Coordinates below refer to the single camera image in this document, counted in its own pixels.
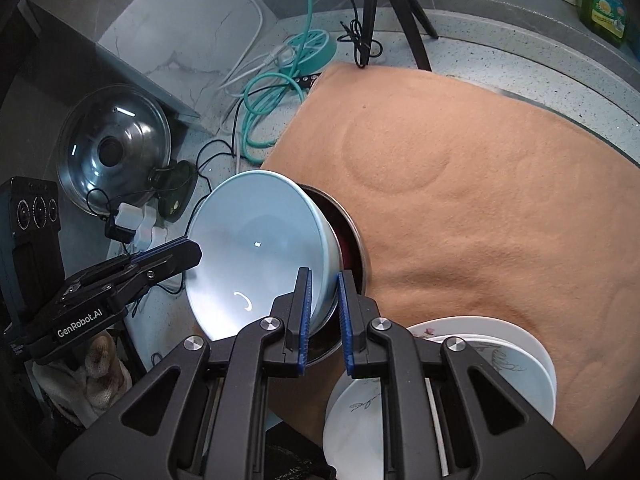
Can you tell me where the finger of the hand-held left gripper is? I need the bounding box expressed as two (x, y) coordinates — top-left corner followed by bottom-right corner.
(107, 242), (204, 306)
(127, 238), (198, 266)

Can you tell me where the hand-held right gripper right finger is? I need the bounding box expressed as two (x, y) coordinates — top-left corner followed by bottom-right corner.
(337, 270), (586, 480)

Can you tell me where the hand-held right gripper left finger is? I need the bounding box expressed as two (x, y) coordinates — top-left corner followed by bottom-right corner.
(57, 266), (313, 480)

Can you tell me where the large steel bowl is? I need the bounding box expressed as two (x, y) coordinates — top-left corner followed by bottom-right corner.
(297, 185), (372, 367)

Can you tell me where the red steel bowl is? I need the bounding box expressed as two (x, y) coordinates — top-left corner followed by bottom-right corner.
(320, 200), (363, 291)

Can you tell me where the light blue bowl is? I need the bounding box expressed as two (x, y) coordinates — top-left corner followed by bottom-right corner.
(184, 170), (342, 342)

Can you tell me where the white oval leaf-print plate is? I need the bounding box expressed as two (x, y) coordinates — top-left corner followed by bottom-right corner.
(322, 337), (548, 480)

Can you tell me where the deep floral plate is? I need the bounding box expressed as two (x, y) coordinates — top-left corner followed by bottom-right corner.
(407, 320), (558, 426)

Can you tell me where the shallow floral plate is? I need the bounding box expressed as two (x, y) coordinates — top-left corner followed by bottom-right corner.
(530, 340), (558, 426)

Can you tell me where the dark green oval gadget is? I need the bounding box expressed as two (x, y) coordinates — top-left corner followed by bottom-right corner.
(150, 160), (198, 223)

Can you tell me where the glass pot lid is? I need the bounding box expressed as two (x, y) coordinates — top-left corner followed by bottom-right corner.
(56, 84), (173, 217)

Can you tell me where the black pouch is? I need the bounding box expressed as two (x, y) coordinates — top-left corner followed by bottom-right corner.
(262, 422), (336, 480)

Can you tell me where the beige cloth mat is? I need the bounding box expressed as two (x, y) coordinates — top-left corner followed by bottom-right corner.
(260, 62), (640, 471)

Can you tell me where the teal power strip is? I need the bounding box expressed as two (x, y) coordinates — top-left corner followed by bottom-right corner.
(284, 30), (338, 77)

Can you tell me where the black tripod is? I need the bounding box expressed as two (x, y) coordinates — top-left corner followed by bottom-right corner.
(336, 0), (440, 72)

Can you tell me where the green dish soap bottle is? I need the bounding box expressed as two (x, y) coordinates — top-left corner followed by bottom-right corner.
(577, 0), (631, 48)

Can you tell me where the black cable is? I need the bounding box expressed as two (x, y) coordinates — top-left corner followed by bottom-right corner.
(197, 95), (246, 181)

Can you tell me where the white cable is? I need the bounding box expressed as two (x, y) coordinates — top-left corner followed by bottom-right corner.
(200, 0), (296, 98)

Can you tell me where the teal cable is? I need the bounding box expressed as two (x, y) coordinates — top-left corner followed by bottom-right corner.
(242, 0), (321, 163)

